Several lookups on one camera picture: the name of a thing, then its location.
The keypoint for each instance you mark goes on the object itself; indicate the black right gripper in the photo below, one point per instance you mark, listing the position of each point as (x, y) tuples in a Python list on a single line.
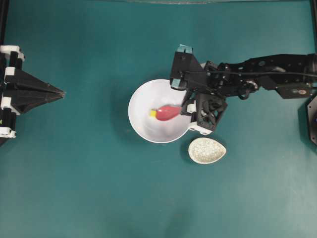
[(226, 80)]

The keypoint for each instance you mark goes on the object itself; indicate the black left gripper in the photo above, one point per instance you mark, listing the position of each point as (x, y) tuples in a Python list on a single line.
[(22, 91)]

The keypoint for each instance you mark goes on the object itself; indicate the pink spoon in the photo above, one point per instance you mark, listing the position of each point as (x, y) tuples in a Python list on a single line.
[(169, 107)]

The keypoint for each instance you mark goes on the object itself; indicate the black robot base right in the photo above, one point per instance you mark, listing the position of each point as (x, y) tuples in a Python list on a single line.
[(307, 115)]

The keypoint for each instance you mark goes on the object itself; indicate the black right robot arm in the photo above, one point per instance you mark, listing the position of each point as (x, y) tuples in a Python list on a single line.
[(291, 76)]

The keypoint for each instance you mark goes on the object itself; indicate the large white bowl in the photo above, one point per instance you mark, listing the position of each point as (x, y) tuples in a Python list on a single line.
[(151, 96)]

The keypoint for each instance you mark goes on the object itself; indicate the speckled egg-shaped dish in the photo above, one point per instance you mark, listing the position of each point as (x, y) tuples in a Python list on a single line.
[(206, 151)]

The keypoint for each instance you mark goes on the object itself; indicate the black frame rail left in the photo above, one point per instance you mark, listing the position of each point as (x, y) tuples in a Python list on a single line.
[(4, 6)]

